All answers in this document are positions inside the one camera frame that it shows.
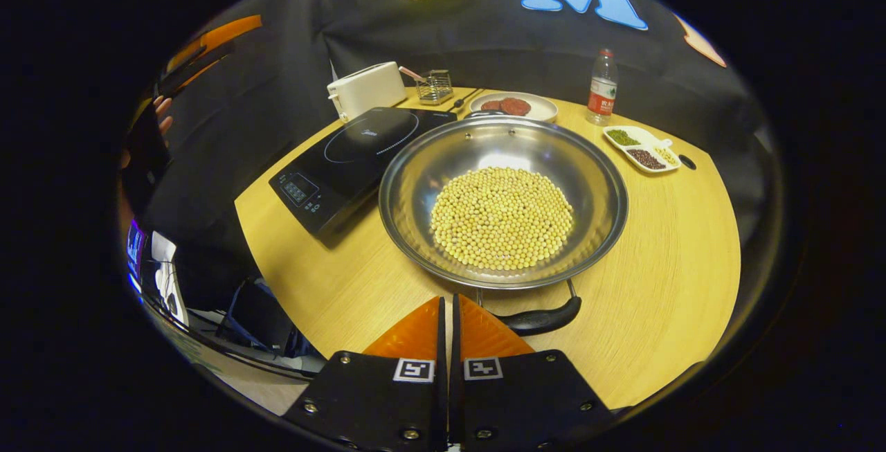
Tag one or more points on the pile of soybeans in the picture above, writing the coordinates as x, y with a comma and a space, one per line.
502, 220

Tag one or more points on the pile of red beans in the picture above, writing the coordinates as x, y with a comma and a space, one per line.
646, 159

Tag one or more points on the pile of green beans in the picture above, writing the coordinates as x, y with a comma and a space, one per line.
623, 138

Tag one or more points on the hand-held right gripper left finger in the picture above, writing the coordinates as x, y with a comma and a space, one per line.
374, 396

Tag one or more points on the stainless steel pot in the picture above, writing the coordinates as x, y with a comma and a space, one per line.
484, 147

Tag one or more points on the white divided dish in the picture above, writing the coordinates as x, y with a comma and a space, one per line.
644, 142

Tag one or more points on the white toaster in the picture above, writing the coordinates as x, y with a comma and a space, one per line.
367, 88

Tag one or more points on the brown meat slices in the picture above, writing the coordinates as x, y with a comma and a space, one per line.
512, 106

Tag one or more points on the black induction cooktop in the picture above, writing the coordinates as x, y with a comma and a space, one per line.
353, 161

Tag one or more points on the small pile of yellow beans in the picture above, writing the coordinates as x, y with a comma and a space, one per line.
666, 156

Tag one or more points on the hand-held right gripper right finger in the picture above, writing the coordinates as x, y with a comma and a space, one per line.
519, 396

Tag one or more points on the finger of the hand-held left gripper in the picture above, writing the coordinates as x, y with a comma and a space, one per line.
197, 68
221, 33

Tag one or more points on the black backdrop cloth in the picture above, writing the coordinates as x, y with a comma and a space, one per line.
484, 50

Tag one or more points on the red label water bottle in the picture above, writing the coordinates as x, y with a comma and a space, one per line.
602, 92

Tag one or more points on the black table grommet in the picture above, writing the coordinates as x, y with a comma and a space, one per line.
687, 162

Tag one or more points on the pink and white stick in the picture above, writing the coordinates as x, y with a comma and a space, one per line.
410, 73

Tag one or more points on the white oval plate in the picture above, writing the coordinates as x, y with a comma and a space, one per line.
543, 109

